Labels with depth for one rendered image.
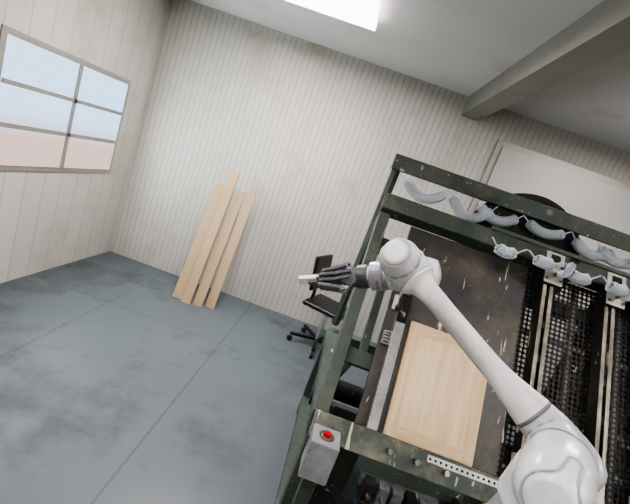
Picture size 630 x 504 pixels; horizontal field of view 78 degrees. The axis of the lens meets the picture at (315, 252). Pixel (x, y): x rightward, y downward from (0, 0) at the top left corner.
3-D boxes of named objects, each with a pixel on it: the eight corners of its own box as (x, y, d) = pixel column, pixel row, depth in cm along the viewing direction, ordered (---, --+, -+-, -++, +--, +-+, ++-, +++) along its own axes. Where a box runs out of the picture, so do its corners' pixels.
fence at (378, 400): (364, 426, 184) (366, 427, 180) (413, 251, 218) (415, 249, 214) (374, 430, 184) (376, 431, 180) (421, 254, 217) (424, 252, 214)
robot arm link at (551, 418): (558, 394, 98) (552, 410, 87) (623, 462, 90) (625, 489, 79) (517, 422, 103) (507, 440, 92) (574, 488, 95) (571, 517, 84)
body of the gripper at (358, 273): (368, 258, 122) (340, 260, 125) (365, 277, 116) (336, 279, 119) (373, 275, 126) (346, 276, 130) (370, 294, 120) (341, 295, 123)
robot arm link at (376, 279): (384, 275, 113) (364, 276, 115) (389, 296, 119) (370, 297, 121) (386, 254, 120) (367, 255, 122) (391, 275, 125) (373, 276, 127)
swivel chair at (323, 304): (336, 340, 490) (365, 264, 468) (343, 368, 425) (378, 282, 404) (286, 326, 480) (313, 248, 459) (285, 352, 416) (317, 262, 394)
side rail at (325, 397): (314, 407, 191) (316, 408, 180) (376, 218, 230) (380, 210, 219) (325, 411, 190) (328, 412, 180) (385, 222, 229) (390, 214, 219)
